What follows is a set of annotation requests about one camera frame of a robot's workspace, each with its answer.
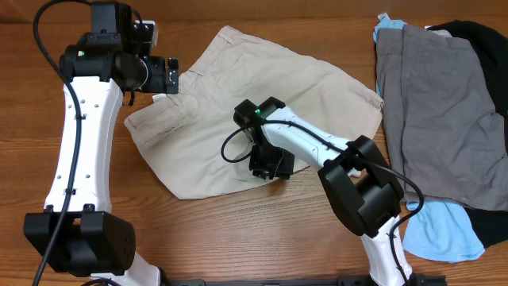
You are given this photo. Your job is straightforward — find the black garment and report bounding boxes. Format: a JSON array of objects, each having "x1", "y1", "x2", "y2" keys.
[{"x1": 429, "y1": 20, "x2": 507, "y2": 248}]

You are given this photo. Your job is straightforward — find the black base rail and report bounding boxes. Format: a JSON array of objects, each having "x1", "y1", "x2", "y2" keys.
[{"x1": 162, "y1": 274, "x2": 448, "y2": 286}]

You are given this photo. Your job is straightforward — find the grey shorts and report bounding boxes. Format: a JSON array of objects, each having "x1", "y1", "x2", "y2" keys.
[{"x1": 376, "y1": 25, "x2": 507, "y2": 211}]

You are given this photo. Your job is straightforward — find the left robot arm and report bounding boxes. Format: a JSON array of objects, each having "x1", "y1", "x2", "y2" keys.
[{"x1": 23, "y1": 1, "x2": 179, "y2": 285}]

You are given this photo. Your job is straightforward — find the beige shorts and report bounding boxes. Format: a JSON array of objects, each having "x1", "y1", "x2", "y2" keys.
[{"x1": 125, "y1": 26, "x2": 383, "y2": 199}]

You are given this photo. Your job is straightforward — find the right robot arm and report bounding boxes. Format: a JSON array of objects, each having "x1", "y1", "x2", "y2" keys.
[{"x1": 233, "y1": 97, "x2": 419, "y2": 285}]

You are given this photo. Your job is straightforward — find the light blue garment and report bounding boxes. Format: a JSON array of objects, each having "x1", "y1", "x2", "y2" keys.
[{"x1": 373, "y1": 13, "x2": 484, "y2": 263}]

